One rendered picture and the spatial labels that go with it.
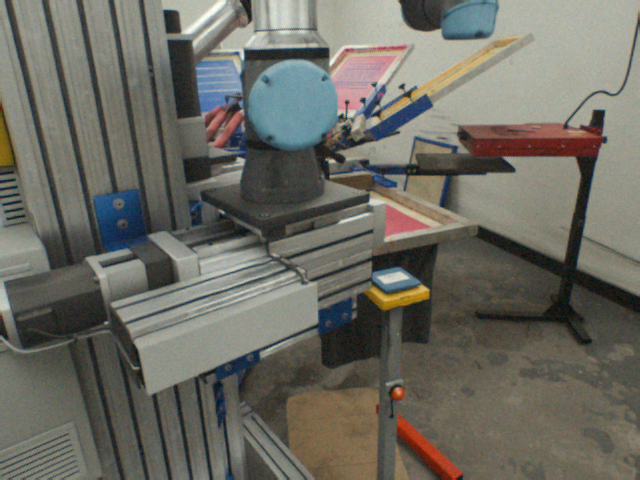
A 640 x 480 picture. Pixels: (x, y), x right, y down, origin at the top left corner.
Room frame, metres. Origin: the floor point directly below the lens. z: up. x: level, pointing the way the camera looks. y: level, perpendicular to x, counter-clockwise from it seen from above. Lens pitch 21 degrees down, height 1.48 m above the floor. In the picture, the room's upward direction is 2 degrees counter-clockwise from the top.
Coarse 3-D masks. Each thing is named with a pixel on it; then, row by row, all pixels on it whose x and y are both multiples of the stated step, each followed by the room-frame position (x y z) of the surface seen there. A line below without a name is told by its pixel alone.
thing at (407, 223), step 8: (392, 208) 1.62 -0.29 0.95; (400, 216) 1.52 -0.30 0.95; (408, 216) 1.52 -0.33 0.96; (392, 224) 1.45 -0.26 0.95; (400, 224) 1.44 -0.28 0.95; (408, 224) 1.44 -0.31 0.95; (416, 224) 1.44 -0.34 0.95; (424, 224) 1.44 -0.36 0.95; (392, 232) 1.37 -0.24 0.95; (400, 232) 1.37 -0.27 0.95
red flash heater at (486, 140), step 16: (464, 128) 2.50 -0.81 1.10; (480, 128) 2.48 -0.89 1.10; (496, 128) 2.46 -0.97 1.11; (512, 128) 2.45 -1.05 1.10; (528, 128) 2.44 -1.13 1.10; (544, 128) 2.42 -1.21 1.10; (560, 128) 2.41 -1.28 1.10; (576, 128) 2.39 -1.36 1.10; (592, 128) 2.29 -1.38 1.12; (464, 144) 2.44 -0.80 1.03; (480, 144) 2.18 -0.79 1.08; (496, 144) 2.17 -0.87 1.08; (512, 144) 2.16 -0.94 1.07; (528, 144) 2.15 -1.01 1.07; (544, 144) 2.14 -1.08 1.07; (560, 144) 2.13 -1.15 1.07; (576, 144) 2.13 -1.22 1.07; (592, 144) 2.12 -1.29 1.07
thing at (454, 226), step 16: (384, 192) 1.78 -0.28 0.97; (400, 192) 1.70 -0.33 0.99; (416, 208) 1.57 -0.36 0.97; (432, 208) 1.50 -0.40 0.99; (448, 224) 1.33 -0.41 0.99; (464, 224) 1.33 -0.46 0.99; (384, 240) 1.22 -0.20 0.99; (400, 240) 1.23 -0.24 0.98; (416, 240) 1.25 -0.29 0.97; (432, 240) 1.27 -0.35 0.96; (448, 240) 1.29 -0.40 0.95
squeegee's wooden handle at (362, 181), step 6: (354, 174) 1.75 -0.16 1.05; (360, 174) 1.75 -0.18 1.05; (366, 174) 1.76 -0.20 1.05; (330, 180) 1.70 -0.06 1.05; (336, 180) 1.71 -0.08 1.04; (342, 180) 1.72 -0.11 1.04; (348, 180) 1.73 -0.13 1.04; (354, 180) 1.74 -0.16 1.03; (360, 180) 1.75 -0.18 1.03; (366, 180) 1.76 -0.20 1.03; (354, 186) 1.74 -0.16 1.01; (360, 186) 1.75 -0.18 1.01; (366, 186) 1.76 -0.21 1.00
